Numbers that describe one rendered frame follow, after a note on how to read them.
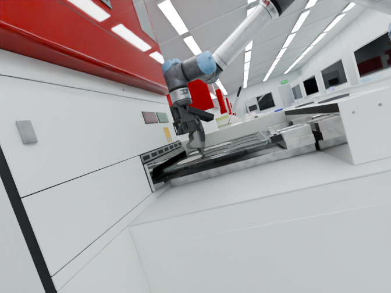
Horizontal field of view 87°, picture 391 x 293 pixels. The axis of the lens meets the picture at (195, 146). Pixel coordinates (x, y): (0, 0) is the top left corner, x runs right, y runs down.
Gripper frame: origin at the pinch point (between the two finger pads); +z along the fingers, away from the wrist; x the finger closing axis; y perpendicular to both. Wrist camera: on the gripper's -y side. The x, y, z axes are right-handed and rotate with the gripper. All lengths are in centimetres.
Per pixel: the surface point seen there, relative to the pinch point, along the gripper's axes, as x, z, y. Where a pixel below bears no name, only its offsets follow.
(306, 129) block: 31.3, 1.7, -17.7
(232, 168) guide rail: 12.2, 7.9, -1.8
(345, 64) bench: -196, -61, -639
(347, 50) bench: -188, -96, -647
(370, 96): 50, -4, -11
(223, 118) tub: -19.5, -10.4, -30.6
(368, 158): 48.1, 8.5, -8.7
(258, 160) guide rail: 18.5, 7.5, -8.3
